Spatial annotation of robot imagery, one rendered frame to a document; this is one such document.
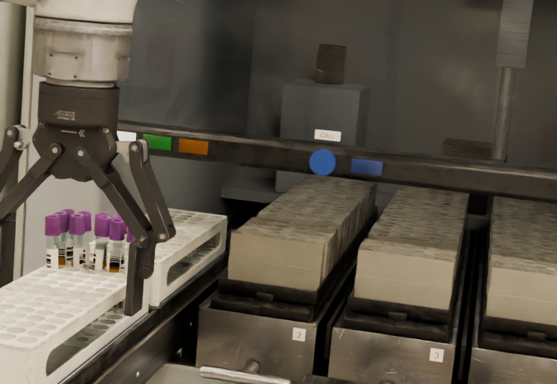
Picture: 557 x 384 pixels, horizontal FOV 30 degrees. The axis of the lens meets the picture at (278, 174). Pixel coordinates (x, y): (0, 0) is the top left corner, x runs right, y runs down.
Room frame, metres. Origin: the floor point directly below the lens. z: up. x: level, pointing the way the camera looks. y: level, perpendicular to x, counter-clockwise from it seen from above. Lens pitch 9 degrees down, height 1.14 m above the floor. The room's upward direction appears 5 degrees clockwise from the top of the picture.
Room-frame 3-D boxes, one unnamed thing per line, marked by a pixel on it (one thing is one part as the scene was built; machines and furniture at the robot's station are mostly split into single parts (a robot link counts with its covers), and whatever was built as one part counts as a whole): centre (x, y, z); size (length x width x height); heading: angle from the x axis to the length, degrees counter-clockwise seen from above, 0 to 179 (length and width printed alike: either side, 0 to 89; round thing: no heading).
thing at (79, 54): (0.98, 0.19, 1.09); 0.09 x 0.09 x 0.06
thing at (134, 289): (0.96, 0.13, 0.88); 0.03 x 0.01 x 0.07; 169
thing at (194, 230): (1.25, 0.14, 0.83); 0.30 x 0.10 x 0.06; 169
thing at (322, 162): (1.17, -0.05, 0.98); 0.03 x 0.01 x 0.03; 79
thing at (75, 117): (0.98, 0.19, 1.02); 0.08 x 0.07 x 0.09; 79
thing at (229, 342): (1.44, -0.05, 0.78); 0.73 x 0.14 x 0.09; 169
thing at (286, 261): (1.21, -0.01, 0.85); 0.12 x 0.02 x 0.06; 79
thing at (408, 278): (1.18, -0.16, 0.85); 0.12 x 0.02 x 0.06; 78
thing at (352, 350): (1.41, -0.20, 0.78); 0.73 x 0.14 x 0.09; 169
